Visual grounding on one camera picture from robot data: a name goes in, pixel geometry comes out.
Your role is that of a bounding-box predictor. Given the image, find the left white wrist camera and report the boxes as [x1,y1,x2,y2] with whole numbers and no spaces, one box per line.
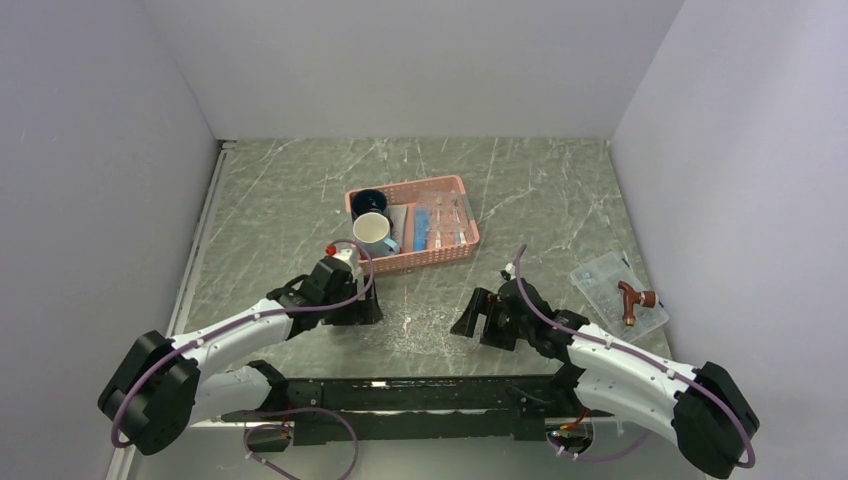
[325,243,360,267]

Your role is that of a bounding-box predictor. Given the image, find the clear plastic toothbrush case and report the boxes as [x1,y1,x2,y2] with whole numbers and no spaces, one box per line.
[415,190,474,250]

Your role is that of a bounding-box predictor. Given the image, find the blue toothpaste tube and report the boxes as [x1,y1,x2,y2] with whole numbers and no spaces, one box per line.
[413,206,430,252]

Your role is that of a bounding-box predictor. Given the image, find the clear textured oval tray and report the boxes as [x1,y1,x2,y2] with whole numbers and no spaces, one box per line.
[354,300,478,356]

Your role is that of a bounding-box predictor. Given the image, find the white red-capped toothpaste tube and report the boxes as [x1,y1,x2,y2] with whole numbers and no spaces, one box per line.
[388,205,408,253]

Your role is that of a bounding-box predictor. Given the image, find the light blue mug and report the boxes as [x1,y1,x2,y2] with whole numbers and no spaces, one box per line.
[352,212,401,258]

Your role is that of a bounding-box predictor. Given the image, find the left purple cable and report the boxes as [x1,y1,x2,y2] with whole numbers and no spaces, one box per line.
[109,238,376,450]

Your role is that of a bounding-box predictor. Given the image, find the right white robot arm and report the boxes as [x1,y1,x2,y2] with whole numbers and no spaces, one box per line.
[451,279,760,479]

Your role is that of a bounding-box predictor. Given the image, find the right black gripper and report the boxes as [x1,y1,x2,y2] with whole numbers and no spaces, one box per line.
[451,286,533,350]

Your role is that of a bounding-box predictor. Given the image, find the purple cable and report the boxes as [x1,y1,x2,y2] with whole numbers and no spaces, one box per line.
[109,238,376,450]
[511,243,758,470]

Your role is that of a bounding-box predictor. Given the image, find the black base frame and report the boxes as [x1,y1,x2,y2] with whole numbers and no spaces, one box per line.
[222,374,600,446]

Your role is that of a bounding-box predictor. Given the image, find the dark blue mug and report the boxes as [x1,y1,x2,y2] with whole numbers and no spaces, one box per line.
[350,189,389,220]

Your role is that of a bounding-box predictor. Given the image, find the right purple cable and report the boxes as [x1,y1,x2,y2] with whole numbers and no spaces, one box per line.
[511,243,758,470]

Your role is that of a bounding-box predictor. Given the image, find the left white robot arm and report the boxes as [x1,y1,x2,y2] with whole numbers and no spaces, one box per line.
[97,249,382,455]

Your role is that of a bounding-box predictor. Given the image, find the aluminium rail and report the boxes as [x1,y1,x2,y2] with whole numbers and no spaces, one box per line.
[105,140,237,480]

